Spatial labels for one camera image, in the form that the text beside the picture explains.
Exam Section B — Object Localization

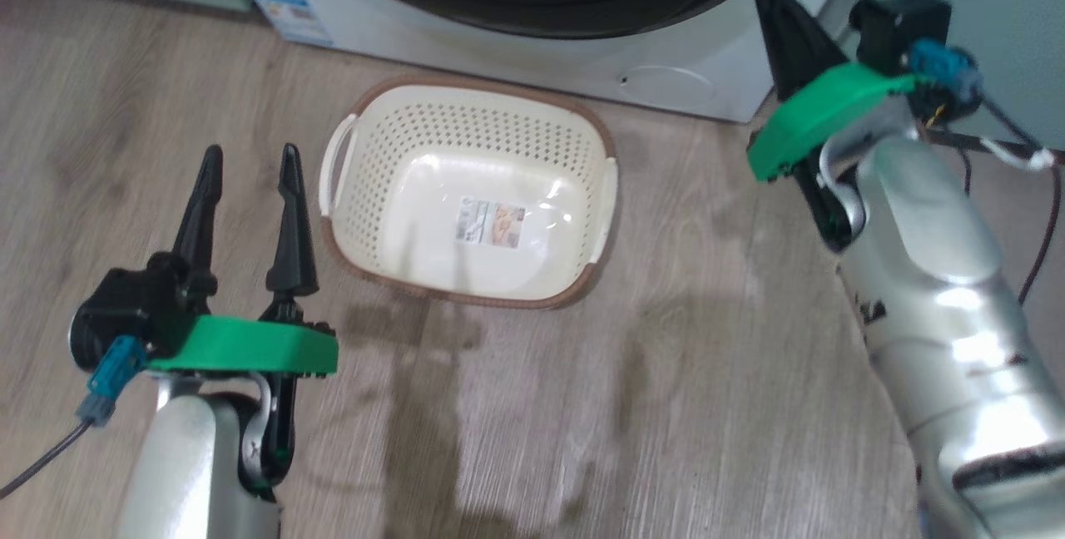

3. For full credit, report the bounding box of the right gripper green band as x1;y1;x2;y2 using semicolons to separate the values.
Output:
746;0;920;250

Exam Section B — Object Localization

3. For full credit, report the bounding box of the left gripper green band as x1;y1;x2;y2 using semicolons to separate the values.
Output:
146;143;339;490

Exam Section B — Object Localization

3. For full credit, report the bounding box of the white washing machine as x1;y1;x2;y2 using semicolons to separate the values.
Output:
208;0;866;124

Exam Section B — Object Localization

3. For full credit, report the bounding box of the printed basket label sticker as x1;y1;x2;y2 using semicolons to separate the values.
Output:
456;196;527;250

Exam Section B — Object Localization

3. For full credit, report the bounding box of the cream perforated laundry basket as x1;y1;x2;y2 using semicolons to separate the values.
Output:
319;76;621;310

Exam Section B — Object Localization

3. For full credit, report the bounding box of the blue energy label sticker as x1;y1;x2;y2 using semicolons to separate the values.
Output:
250;0;334;47

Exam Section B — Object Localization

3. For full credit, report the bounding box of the blue right camera connector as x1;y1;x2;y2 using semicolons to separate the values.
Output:
907;40;987;120

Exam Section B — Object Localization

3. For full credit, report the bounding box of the blue camera connector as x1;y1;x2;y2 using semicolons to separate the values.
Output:
77;335;146;426
907;40;987;120

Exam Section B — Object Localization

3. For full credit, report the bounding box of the blue left camera connector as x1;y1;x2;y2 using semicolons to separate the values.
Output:
77;335;146;426

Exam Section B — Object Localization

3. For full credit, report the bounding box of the white cable tie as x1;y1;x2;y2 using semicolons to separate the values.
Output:
978;136;1058;172

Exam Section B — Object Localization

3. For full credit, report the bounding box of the thin black cable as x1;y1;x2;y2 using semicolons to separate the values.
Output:
928;94;1065;307
0;418;92;500

